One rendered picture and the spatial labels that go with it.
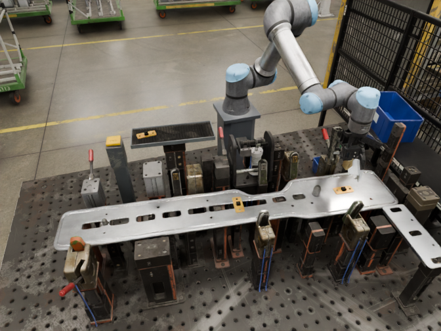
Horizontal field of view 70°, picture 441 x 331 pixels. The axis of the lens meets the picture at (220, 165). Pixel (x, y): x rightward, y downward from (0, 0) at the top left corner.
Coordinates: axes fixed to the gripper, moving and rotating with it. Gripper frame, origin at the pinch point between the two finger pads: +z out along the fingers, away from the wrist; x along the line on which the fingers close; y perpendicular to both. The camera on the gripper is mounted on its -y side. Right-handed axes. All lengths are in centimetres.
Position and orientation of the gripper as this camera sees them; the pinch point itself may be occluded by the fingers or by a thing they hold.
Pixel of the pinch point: (350, 169)
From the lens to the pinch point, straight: 139.9
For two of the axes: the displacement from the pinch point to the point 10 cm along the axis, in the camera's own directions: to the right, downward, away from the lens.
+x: 1.8, 6.3, -7.6
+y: -9.8, 1.3, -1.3
